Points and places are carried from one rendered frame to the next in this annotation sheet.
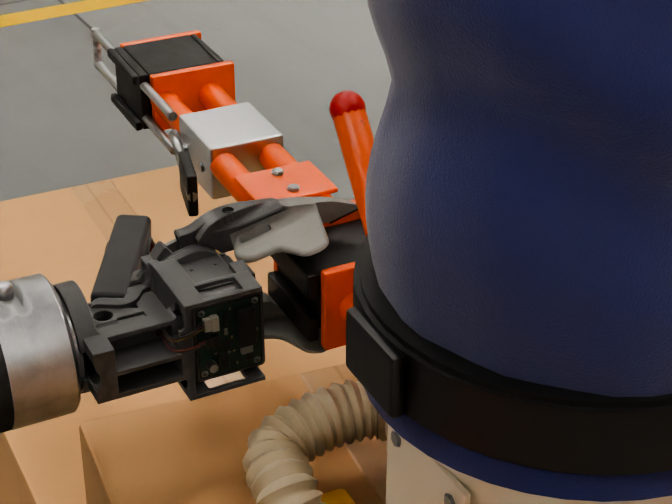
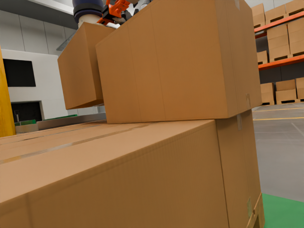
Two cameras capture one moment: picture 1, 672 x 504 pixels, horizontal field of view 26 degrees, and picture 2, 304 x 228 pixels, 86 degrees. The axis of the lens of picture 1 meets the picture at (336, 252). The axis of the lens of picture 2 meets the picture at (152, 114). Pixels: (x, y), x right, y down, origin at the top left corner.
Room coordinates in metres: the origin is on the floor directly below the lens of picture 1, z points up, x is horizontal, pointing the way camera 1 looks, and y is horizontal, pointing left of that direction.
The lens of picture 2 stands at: (1.88, -0.21, 0.60)
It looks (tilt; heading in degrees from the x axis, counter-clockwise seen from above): 3 degrees down; 160
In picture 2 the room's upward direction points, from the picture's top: 8 degrees counter-clockwise
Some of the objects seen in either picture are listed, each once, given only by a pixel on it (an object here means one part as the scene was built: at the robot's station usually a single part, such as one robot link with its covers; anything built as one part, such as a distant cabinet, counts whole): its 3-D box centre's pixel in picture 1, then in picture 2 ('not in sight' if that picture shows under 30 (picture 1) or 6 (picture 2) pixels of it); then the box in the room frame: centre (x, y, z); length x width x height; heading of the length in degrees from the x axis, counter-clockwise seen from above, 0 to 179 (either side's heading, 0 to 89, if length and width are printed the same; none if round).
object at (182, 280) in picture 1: (160, 321); (128, 21); (0.78, 0.11, 1.20); 0.12 x 0.09 x 0.08; 117
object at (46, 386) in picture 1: (30, 344); not in sight; (0.75, 0.19, 1.20); 0.09 x 0.05 x 0.10; 27
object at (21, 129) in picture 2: not in sight; (18, 133); (-0.60, -1.11, 0.50); 2.31 x 0.05 x 0.19; 27
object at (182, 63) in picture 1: (177, 79); not in sight; (1.16, 0.14, 1.21); 0.08 x 0.07 x 0.05; 26
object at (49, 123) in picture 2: not in sight; (83, 118); (0.30, -0.29, 0.58); 0.70 x 0.03 x 0.06; 117
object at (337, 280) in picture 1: (352, 269); (111, 14); (0.85, -0.01, 1.20); 0.10 x 0.08 x 0.06; 116
